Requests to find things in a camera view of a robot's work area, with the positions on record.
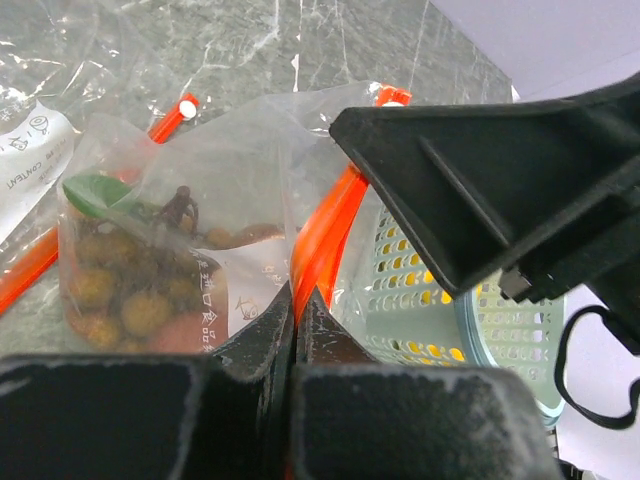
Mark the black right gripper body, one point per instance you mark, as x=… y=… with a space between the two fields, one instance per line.
x=599 y=249

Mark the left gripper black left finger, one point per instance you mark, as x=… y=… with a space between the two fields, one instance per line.
x=210 y=416

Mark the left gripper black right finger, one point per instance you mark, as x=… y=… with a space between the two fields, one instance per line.
x=356 y=418

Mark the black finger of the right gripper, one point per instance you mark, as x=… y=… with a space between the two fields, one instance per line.
x=476 y=187

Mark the light blue fruit basket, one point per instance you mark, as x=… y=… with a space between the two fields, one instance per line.
x=389 y=301

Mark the bunch of brown longans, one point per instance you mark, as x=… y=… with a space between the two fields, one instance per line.
x=133 y=264

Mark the clear zip bag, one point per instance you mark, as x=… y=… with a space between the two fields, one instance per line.
x=61 y=63
x=270 y=160

